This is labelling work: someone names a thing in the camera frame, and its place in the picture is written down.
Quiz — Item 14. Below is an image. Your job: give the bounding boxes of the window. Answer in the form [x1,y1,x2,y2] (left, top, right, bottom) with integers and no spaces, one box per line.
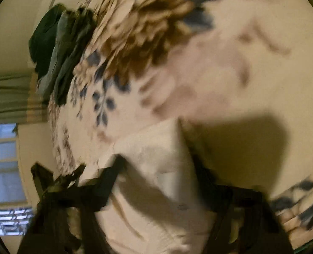
[0,123,34,237]

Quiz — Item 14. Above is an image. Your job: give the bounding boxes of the folded blue jeans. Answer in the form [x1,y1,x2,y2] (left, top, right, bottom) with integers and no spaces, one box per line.
[37,8,97,105]

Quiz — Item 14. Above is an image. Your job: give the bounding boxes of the large dark green pillow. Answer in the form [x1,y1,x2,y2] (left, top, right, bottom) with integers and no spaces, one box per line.
[29,3,67,81]

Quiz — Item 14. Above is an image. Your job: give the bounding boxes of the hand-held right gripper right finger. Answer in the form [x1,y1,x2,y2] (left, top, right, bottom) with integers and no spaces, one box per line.
[192,156,294,254]

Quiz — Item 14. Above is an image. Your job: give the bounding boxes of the floral blanket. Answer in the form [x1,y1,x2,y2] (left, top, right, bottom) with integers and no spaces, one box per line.
[47,0,313,249]

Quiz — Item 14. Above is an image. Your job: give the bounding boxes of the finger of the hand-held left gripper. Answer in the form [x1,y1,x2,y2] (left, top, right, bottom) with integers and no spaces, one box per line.
[31,163,57,194]
[53,164,87,189]

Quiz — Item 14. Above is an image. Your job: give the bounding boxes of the white pants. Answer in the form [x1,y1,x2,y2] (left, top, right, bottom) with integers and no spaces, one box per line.
[78,120,217,254]

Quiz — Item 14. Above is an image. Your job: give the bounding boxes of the green striped curtain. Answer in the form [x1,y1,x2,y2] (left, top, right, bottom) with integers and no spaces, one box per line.
[0,73,50,125]

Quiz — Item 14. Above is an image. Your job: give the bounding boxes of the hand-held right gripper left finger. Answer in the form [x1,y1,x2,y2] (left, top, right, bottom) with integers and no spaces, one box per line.
[18,157,128,254]

